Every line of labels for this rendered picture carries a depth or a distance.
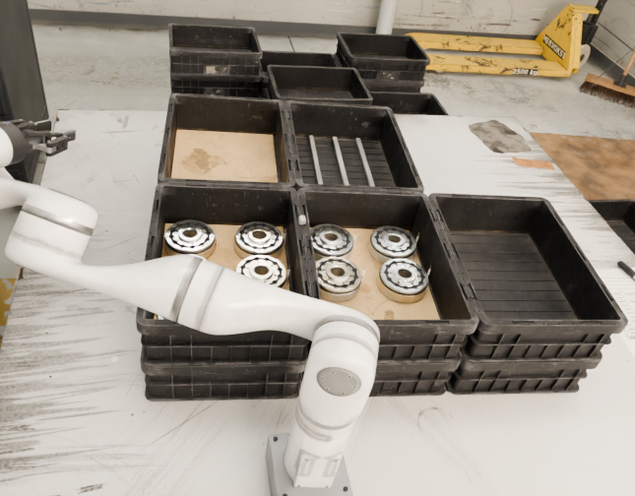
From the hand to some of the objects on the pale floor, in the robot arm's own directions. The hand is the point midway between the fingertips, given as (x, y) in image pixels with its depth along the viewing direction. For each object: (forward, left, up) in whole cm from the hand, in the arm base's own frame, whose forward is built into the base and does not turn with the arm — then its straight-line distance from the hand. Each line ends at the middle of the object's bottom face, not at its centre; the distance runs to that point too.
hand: (56, 131), depth 116 cm
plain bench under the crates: (-2, -72, -101) cm, 124 cm away
